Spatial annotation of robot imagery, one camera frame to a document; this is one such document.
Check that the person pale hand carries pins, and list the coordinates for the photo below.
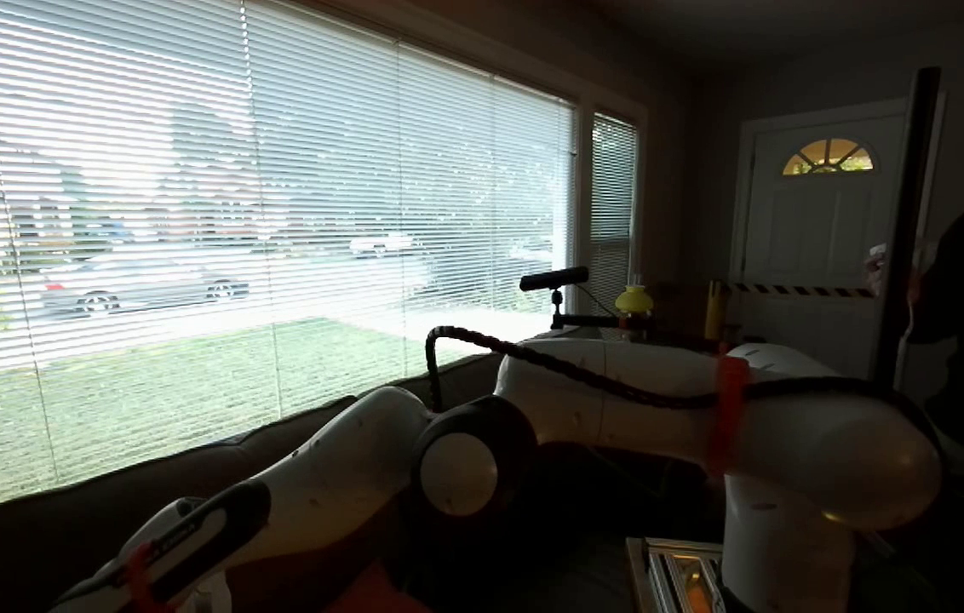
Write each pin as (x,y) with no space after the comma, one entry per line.
(877,266)

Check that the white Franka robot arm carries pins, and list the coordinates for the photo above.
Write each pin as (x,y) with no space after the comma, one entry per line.
(822,453)

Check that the orange pillow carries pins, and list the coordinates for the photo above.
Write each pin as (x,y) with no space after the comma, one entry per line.
(372,596)

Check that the tall black pole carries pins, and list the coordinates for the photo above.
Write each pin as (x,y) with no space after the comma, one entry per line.
(909,206)

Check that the white door with arch window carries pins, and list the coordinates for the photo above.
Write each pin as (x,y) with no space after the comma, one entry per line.
(807,225)

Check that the yellow black caution tape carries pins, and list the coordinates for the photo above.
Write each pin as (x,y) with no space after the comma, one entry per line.
(799,292)

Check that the small yellow object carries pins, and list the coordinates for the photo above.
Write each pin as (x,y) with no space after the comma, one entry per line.
(635,301)

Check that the narrow window blinds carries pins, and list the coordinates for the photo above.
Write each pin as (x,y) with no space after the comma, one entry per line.
(614,206)

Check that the white pickup truck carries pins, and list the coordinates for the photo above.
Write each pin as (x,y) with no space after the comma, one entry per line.
(383,243)

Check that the wide white window blinds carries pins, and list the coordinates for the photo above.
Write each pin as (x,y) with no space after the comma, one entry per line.
(218,172)

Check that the grey parked car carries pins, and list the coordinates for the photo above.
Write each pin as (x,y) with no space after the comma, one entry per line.
(142,292)

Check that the black stereo camera on stand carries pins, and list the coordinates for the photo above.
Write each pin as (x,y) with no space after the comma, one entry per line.
(551,276)

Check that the aluminium frame robot table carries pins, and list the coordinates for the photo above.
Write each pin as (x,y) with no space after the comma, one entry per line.
(672,575)

